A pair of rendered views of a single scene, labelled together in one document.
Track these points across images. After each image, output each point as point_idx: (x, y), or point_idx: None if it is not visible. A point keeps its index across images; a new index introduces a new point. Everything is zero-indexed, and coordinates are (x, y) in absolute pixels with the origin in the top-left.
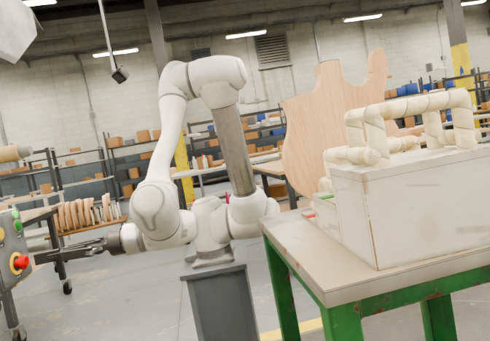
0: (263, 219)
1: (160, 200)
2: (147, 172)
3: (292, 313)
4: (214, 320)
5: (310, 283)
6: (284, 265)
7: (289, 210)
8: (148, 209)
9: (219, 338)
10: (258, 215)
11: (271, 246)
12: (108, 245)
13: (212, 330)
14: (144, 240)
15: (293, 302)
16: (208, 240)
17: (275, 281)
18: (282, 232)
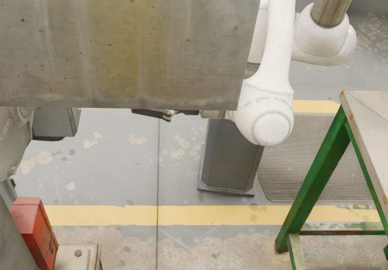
0: (351, 100)
1: (286, 134)
2: (264, 64)
3: (328, 173)
4: (232, 123)
5: None
6: (346, 143)
7: (382, 92)
8: (270, 142)
9: (231, 136)
10: (329, 51)
11: (349, 135)
12: (186, 110)
13: (227, 129)
14: (227, 115)
15: (335, 168)
16: (255, 52)
17: (329, 152)
18: (379, 154)
